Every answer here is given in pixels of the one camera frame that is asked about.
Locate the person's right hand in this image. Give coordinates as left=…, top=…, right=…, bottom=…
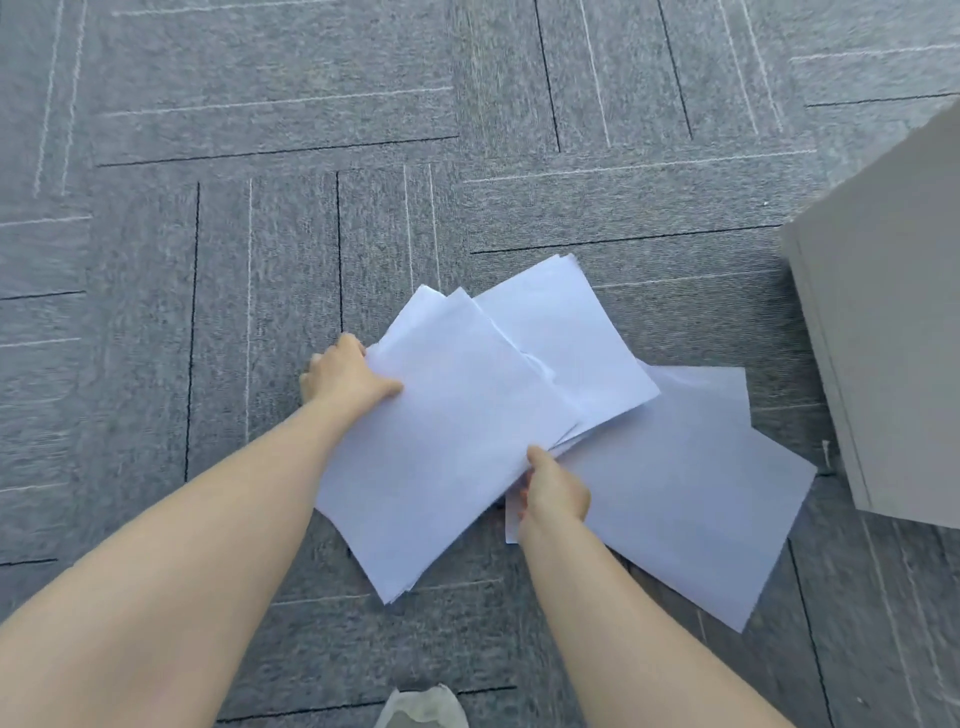
left=511, top=444, right=593, bottom=528

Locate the person's left hand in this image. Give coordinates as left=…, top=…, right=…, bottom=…
left=299, top=332, right=405, bottom=411

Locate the white paper sheet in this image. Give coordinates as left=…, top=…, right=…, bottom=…
left=636, top=359, right=755, bottom=434
left=472, top=252, right=662, bottom=453
left=503, top=420, right=819, bottom=634
left=314, top=284, right=587, bottom=606

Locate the person's left forearm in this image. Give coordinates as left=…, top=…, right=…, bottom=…
left=0, top=397, right=348, bottom=728

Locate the person's right forearm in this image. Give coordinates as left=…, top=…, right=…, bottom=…
left=517, top=512, right=798, bottom=728

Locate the grey cabinet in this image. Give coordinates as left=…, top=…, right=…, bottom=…
left=777, top=97, right=960, bottom=531

